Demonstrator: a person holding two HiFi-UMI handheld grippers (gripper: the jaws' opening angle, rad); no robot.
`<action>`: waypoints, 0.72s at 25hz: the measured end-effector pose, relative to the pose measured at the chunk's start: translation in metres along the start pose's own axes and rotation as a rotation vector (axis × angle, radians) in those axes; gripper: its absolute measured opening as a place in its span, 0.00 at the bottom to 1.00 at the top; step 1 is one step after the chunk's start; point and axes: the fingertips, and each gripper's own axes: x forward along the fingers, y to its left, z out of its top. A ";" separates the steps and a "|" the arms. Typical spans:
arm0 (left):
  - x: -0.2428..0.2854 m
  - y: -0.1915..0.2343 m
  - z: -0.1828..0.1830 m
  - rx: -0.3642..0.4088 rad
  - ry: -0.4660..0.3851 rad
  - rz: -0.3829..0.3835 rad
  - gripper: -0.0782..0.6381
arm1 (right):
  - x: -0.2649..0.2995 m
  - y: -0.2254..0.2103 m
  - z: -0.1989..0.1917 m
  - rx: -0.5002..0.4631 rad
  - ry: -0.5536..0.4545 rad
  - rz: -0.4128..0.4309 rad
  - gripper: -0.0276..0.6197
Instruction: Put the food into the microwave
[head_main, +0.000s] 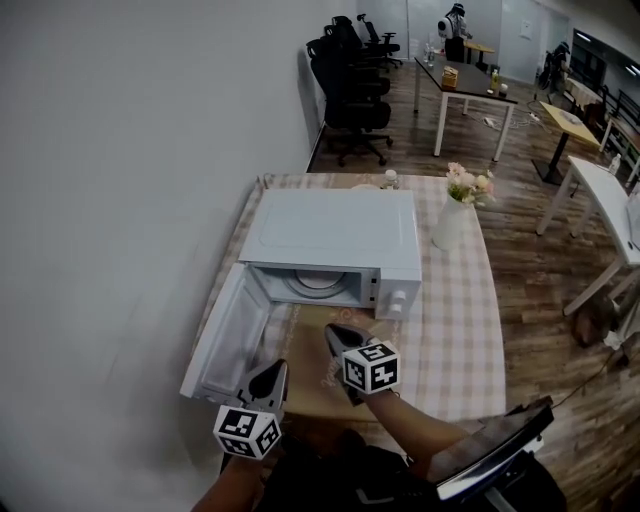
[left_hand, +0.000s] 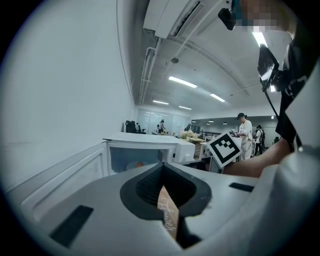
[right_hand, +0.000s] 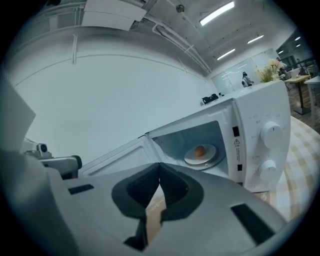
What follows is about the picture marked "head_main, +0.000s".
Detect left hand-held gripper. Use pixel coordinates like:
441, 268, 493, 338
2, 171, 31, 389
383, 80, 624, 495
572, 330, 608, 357
213, 359, 291, 461

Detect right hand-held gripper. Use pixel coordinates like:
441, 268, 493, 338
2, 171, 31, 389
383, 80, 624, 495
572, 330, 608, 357
325, 324, 403, 407

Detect white microwave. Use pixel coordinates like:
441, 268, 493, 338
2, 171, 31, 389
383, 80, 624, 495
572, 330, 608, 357
179, 188, 424, 404

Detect person's right forearm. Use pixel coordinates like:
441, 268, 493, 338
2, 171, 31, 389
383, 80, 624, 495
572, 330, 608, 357
366, 389, 475, 482

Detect person's left forearm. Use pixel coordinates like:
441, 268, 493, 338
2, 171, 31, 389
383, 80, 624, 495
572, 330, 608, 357
189, 447, 275, 512

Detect brown placemat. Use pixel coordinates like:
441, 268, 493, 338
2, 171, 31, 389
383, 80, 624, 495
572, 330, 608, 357
259, 302, 402, 417

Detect beige checked tablecloth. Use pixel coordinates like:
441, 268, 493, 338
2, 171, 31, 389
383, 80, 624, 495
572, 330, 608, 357
192, 172, 507, 427

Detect white vase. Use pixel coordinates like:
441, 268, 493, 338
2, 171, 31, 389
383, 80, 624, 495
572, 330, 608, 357
432, 194, 477, 251

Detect black chest-mounted panel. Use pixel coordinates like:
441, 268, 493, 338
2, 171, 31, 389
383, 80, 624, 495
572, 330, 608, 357
433, 396, 557, 503

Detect pink flower bunch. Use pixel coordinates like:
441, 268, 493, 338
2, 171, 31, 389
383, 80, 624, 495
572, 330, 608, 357
445, 161, 498, 208

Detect brown bag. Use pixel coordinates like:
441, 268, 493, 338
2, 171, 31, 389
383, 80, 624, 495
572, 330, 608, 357
572, 294, 619, 347

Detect black-topped white-legged table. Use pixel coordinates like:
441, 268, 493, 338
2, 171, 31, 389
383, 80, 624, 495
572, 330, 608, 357
413, 55, 519, 164

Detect white table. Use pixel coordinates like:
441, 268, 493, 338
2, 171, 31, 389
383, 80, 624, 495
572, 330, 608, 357
535, 154, 640, 317

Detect yellow-topped table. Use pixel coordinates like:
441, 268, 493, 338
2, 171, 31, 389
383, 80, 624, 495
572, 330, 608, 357
530, 101, 602, 184

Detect white box appliance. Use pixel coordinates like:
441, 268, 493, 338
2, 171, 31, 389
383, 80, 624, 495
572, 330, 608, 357
624, 182, 640, 252

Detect wooden-topped desk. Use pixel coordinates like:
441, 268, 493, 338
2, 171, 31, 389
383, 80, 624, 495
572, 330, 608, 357
462, 39, 497, 72

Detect table with light cloth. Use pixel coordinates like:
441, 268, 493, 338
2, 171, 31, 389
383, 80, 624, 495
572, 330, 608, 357
564, 77, 604, 109

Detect black cable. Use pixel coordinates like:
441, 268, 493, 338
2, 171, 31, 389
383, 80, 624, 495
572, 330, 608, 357
549, 349, 622, 417

